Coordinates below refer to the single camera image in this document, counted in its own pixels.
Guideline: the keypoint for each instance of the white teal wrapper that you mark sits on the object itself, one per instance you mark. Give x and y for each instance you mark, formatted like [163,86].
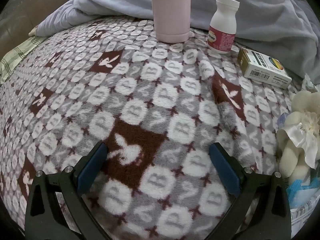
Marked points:
[308,83]

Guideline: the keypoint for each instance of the white barcode package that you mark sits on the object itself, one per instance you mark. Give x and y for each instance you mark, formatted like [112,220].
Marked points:
[305,215]

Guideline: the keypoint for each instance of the paper tissue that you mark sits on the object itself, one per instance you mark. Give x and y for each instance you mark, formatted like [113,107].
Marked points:
[297,120]

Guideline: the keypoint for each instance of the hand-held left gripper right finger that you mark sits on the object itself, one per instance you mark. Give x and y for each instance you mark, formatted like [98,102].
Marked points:
[225,170]

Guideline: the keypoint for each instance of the pink thermos bottle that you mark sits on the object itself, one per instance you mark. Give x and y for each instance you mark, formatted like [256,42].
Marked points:
[171,12]

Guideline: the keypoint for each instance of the printed fleece blanket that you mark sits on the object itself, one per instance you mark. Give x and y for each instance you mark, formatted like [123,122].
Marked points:
[150,92]

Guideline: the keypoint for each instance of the white pill bottle pink label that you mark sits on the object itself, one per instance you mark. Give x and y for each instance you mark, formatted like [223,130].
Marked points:
[222,22]

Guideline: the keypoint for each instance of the grey-blue duvet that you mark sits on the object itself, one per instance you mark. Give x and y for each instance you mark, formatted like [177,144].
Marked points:
[250,10]

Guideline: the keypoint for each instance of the white medicine box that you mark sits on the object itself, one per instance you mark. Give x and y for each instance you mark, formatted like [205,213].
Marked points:
[265,70]

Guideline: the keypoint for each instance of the green plaid sheet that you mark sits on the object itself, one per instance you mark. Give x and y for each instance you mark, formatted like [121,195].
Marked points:
[15,57]

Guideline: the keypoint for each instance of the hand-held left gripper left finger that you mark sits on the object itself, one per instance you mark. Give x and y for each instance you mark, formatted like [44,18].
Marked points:
[91,170]

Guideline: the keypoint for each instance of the light blue plastic wrapper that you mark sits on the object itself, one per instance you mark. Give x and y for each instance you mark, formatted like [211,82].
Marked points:
[300,187]

